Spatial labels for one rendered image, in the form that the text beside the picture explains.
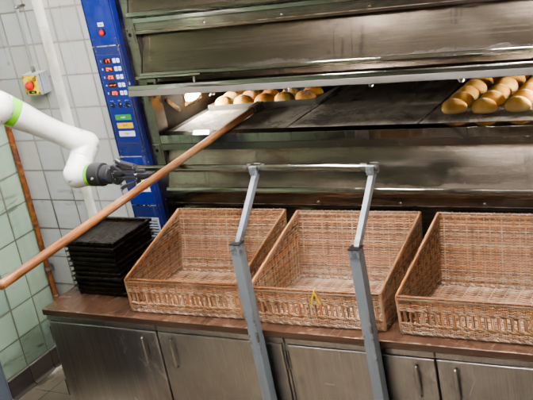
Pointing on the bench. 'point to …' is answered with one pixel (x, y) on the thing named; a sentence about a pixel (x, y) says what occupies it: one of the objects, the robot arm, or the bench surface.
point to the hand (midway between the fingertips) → (146, 174)
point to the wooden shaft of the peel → (118, 203)
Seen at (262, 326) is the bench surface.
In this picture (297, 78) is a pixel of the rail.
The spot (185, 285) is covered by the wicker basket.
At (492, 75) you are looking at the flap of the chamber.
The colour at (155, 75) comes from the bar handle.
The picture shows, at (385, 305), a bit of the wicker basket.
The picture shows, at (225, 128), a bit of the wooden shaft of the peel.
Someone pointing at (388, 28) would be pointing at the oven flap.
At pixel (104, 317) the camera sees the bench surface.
